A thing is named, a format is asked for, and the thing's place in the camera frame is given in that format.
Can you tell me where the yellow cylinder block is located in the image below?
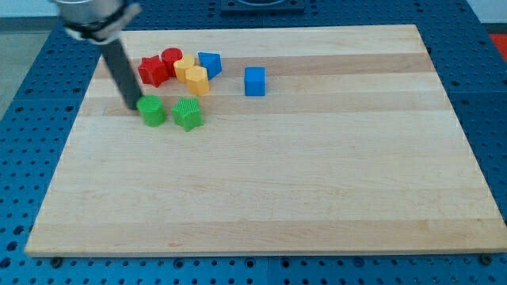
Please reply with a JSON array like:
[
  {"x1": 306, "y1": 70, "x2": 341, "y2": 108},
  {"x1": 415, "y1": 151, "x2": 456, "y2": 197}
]
[{"x1": 173, "y1": 54, "x2": 195, "y2": 83}]

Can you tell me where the red star block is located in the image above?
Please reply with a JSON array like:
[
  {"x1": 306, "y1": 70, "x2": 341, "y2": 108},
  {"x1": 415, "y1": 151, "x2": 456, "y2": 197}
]
[{"x1": 138, "y1": 55, "x2": 170, "y2": 87}]

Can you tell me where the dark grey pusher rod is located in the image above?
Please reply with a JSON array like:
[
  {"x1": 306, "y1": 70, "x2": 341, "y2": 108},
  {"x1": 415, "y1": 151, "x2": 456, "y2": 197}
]
[{"x1": 100, "y1": 39, "x2": 143, "y2": 110}]

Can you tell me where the blue cube block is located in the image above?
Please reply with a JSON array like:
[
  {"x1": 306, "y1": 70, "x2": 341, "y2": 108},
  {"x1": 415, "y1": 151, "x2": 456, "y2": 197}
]
[{"x1": 244, "y1": 66, "x2": 265, "y2": 96}]

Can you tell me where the blue triangle block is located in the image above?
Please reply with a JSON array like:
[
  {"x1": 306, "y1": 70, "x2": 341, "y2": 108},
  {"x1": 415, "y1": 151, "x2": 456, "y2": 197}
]
[{"x1": 198, "y1": 52, "x2": 223, "y2": 80}]

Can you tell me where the yellow hexagon block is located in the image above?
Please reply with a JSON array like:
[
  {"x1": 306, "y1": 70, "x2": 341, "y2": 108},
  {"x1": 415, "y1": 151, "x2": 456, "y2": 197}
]
[{"x1": 185, "y1": 66, "x2": 210, "y2": 96}]

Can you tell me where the red cylinder block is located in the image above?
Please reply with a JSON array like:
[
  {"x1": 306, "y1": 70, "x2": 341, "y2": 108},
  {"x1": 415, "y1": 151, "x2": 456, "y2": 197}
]
[{"x1": 161, "y1": 47, "x2": 183, "y2": 78}]

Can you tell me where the light wooden board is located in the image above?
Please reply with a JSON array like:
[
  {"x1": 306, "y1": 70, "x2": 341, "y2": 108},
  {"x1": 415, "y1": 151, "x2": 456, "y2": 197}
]
[{"x1": 25, "y1": 25, "x2": 506, "y2": 257}]

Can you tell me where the green star block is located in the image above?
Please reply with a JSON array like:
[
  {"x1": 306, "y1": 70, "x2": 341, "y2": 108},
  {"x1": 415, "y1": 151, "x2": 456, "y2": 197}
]
[{"x1": 171, "y1": 97, "x2": 204, "y2": 131}]

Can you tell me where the green cylinder block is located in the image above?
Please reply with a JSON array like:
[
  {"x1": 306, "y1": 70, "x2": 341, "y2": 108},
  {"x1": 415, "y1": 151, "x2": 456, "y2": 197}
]
[{"x1": 136, "y1": 95, "x2": 166, "y2": 127}]

